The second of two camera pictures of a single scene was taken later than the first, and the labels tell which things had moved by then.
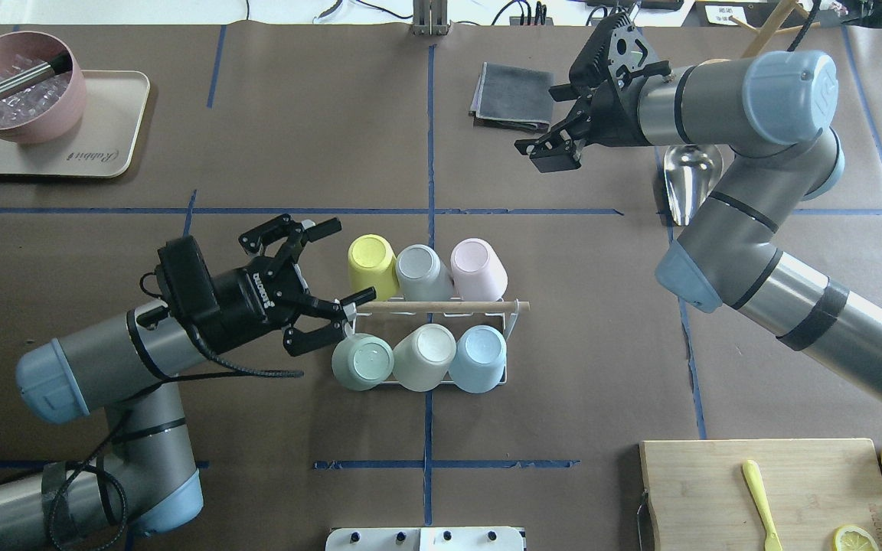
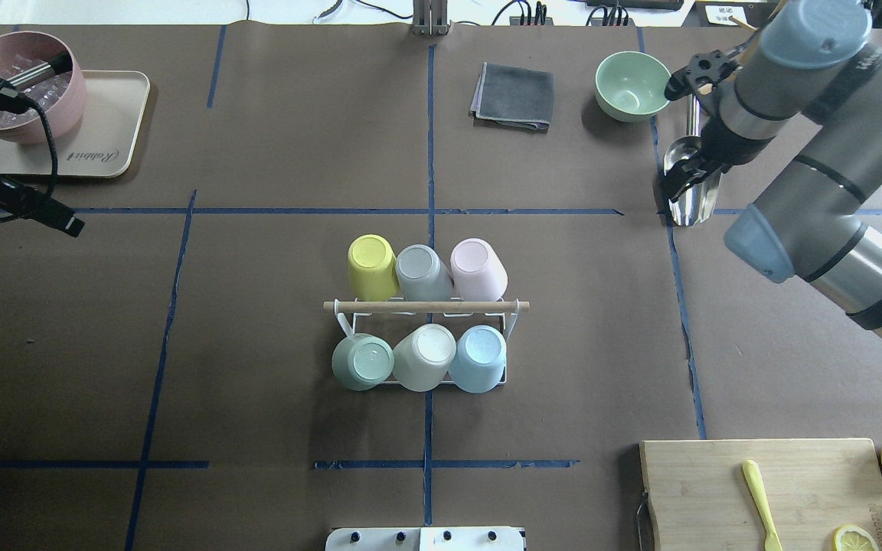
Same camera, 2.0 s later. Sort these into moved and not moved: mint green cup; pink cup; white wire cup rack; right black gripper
Moved: right black gripper
Not moved: white wire cup rack; pink cup; mint green cup
